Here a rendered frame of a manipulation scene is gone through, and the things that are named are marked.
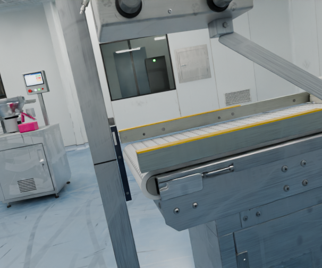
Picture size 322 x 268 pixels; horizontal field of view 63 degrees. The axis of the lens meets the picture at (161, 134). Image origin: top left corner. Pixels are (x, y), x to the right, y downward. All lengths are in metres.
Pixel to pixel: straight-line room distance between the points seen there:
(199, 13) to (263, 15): 5.92
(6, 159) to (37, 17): 3.56
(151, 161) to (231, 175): 0.14
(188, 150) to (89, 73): 0.35
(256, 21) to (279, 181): 5.79
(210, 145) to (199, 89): 5.29
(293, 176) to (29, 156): 2.77
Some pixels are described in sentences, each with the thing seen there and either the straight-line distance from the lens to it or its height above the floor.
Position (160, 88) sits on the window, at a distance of 5.59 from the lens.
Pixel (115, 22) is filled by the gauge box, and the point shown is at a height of 1.06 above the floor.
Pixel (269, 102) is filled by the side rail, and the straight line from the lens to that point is 0.81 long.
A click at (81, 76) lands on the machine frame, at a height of 1.03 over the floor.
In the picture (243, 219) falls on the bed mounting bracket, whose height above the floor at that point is 0.70.
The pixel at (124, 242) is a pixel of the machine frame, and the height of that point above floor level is 0.59.
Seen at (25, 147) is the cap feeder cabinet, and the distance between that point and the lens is 3.05.
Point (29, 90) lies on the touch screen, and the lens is 3.36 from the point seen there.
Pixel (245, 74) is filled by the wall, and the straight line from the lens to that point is 6.01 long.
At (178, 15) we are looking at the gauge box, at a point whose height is 1.06.
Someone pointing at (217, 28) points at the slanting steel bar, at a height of 1.04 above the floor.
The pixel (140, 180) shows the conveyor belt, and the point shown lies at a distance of 0.43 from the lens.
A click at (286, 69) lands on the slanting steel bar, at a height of 0.97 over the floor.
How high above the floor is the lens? 0.97
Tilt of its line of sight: 10 degrees down
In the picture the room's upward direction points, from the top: 10 degrees counter-clockwise
